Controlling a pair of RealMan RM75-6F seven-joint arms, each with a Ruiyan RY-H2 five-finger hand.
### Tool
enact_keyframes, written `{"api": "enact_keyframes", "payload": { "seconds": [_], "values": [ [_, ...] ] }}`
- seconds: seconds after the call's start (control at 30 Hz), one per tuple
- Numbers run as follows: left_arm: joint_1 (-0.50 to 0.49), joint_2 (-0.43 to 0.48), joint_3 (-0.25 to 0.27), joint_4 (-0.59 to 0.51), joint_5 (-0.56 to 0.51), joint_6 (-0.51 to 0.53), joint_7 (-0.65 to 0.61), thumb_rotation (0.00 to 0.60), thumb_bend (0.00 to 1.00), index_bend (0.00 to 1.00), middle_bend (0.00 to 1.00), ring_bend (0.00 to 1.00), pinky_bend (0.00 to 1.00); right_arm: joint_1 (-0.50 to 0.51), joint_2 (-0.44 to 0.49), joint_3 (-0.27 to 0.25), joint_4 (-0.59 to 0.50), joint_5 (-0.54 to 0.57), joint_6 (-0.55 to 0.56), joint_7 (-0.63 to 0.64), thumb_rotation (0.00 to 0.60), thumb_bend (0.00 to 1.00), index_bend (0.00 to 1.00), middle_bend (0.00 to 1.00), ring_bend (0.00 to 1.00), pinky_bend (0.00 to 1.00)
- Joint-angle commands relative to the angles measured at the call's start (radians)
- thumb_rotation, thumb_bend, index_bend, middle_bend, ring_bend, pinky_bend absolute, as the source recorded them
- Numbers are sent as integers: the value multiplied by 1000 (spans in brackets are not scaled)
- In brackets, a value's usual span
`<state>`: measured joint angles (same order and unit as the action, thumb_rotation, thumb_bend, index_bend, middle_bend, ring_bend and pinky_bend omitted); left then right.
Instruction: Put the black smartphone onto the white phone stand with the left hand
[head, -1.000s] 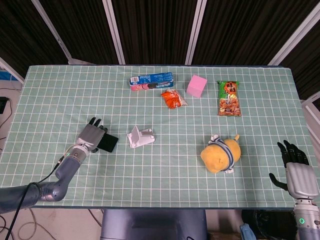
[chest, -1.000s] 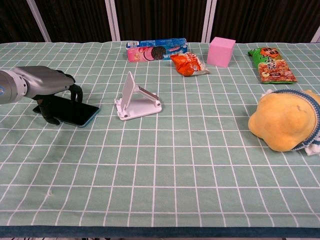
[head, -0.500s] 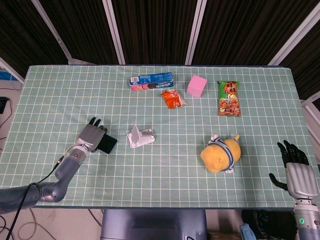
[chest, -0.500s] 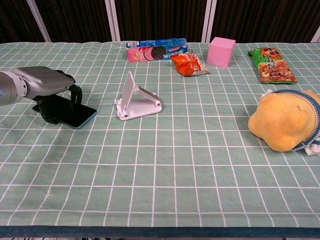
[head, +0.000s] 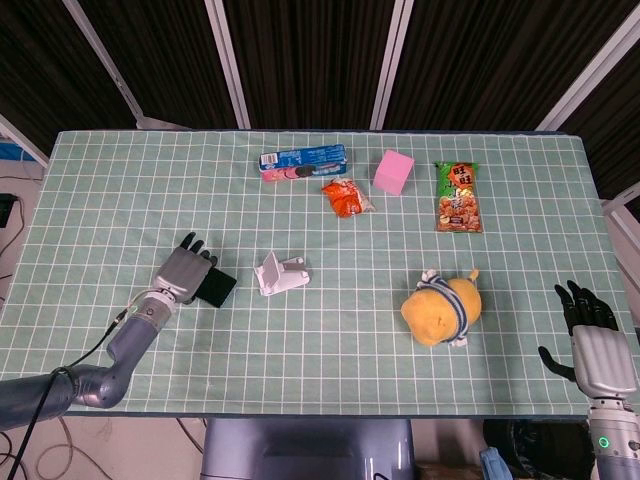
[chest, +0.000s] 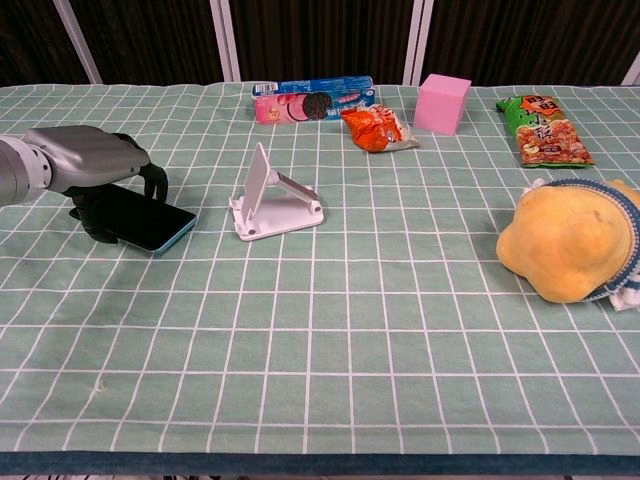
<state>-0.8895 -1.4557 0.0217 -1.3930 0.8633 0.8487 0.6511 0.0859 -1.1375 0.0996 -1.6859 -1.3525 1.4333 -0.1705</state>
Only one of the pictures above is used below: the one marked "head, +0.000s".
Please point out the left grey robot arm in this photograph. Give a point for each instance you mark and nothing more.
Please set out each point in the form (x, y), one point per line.
(120, 350)

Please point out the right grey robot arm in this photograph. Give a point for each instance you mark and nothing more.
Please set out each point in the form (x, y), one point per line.
(615, 440)

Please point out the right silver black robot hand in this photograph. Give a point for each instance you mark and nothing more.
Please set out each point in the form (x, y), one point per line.
(600, 355)

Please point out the white plastic stand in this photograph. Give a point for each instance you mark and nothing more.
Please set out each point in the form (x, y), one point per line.
(285, 280)

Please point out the pink foam cube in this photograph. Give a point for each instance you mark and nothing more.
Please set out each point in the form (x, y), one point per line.
(392, 172)

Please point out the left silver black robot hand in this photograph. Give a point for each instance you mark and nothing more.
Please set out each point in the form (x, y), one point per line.
(180, 275)

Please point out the yellow plush toy striped scarf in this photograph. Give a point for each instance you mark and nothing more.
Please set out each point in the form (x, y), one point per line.
(435, 315)

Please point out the orange snack bag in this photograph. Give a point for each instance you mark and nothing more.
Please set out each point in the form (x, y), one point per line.
(345, 200)

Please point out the blue cloth item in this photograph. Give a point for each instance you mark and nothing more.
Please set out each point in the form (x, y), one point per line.
(495, 465)

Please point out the black rectangular pad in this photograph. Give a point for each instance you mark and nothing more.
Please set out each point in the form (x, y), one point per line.
(217, 289)

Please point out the green rice cracker bag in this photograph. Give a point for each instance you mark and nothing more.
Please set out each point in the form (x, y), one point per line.
(457, 200)

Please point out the blue pink cookie box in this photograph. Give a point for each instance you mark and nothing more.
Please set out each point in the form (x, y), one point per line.
(305, 157)

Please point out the green white checked tablecloth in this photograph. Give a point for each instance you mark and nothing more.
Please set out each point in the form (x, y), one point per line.
(320, 350)

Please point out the black box on floor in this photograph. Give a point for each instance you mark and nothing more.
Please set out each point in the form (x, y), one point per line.
(6, 209)

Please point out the black waste bin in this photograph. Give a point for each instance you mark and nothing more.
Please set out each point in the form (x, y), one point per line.
(540, 450)

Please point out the white frame post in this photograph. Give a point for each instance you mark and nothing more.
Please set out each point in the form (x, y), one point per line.
(585, 70)
(107, 75)
(230, 65)
(392, 65)

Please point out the grey robot torso base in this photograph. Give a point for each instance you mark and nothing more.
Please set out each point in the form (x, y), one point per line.
(305, 450)

